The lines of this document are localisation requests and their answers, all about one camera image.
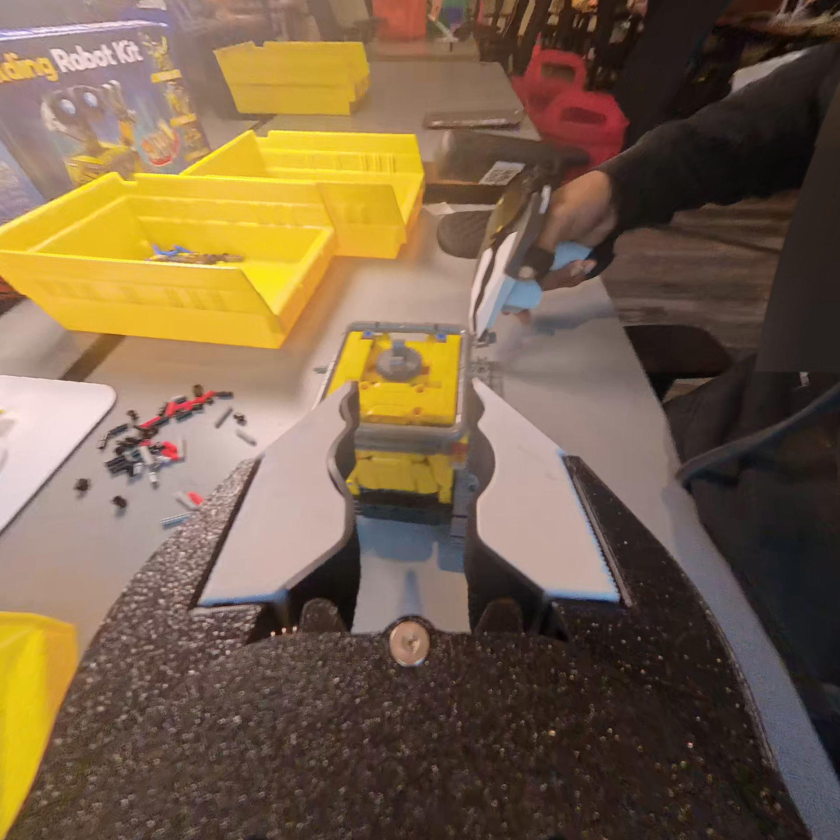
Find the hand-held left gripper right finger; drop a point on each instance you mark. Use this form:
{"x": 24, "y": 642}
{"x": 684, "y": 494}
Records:
{"x": 538, "y": 525}

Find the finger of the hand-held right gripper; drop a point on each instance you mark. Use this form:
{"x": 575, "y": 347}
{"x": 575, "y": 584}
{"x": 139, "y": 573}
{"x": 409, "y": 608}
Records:
{"x": 515, "y": 256}
{"x": 484, "y": 275}

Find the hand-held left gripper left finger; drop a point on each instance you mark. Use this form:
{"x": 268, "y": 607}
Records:
{"x": 282, "y": 525}

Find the black yellow toy brick vehicle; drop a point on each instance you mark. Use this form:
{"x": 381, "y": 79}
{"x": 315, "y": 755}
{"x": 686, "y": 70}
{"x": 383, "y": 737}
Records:
{"x": 407, "y": 400}

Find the person's right forearm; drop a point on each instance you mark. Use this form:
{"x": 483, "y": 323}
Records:
{"x": 709, "y": 144}

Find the light grey desk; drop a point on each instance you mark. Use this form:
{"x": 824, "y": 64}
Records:
{"x": 590, "y": 394}

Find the person's right hand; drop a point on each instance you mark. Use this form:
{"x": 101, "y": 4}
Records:
{"x": 584, "y": 210}

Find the black flat device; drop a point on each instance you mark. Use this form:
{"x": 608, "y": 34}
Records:
{"x": 472, "y": 121}

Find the black quilted pad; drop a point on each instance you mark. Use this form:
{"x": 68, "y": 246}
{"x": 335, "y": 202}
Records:
{"x": 466, "y": 233}

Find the red plastic object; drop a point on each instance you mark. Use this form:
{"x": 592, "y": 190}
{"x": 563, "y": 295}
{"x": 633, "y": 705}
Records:
{"x": 554, "y": 72}
{"x": 584, "y": 124}

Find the grey table with wood edge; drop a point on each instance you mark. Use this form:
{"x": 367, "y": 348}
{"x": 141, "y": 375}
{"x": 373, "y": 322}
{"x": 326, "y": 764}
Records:
{"x": 426, "y": 92}

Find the pale grey brick pin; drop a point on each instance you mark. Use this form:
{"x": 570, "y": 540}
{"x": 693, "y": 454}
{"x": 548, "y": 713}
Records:
{"x": 223, "y": 417}

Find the cluster of small brick parts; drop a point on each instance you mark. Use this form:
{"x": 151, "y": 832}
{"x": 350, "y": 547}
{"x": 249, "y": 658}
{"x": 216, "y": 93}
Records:
{"x": 157, "y": 426}

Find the yellow plastic bin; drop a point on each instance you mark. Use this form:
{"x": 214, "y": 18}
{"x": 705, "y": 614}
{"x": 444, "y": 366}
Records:
{"x": 26, "y": 709}
{"x": 328, "y": 170}
{"x": 295, "y": 79}
{"x": 164, "y": 295}

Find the dark rounded object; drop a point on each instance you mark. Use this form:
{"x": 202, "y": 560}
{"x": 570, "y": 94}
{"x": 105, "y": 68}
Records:
{"x": 676, "y": 354}

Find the white base board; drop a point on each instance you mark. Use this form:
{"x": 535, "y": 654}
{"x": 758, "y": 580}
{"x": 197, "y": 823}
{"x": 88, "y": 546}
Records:
{"x": 39, "y": 433}

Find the small parts inside bin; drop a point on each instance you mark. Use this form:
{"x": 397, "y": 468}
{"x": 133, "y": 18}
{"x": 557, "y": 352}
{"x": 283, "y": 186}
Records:
{"x": 190, "y": 256}

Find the blue printed kit box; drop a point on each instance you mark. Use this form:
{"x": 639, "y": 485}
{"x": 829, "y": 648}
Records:
{"x": 98, "y": 98}

